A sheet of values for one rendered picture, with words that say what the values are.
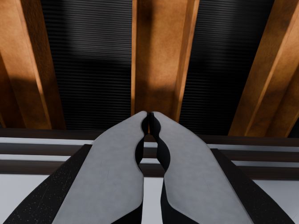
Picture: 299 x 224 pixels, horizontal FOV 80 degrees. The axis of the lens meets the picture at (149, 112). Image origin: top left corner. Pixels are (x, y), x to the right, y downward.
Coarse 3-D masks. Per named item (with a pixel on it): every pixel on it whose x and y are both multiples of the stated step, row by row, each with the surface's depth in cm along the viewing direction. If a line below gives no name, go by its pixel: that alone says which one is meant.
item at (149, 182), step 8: (144, 176) 16; (152, 176) 16; (144, 184) 17; (152, 184) 17; (144, 192) 17; (152, 192) 17; (144, 200) 18; (152, 200) 18; (144, 208) 19; (144, 216) 19
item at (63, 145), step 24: (0, 144) 18; (24, 144) 18; (48, 144) 18; (72, 144) 18; (144, 144) 18; (216, 144) 19; (240, 144) 19; (264, 144) 19; (288, 144) 19; (0, 168) 16; (24, 168) 16; (48, 168) 16; (144, 168) 17; (240, 168) 18; (264, 168) 18; (288, 168) 18
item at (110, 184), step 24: (144, 120) 11; (96, 144) 8; (120, 144) 9; (96, 168) 7; (120, 168) 7; (72, 192) 6; (96, 192) 6; (120, 192) 6; (72, 216) 6; (96, 216) 6; (120, 216) 6
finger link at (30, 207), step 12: (84, 144) 8; (72, 156) 8; (84, 156) 8; (60, 168) 7; (72, 168) 7; (48, 180) 7; (60, 180) 7; (72, 180) 7; (36, 192) 6; (48, 192) 6; (60, 192) 6; (24, 204) 6; (36, 204) 6; (48, 204) 6; (60, 204) 6; (12, 216) 5; (24, 216) 5; (36, 216) 5; (48, 216) 5
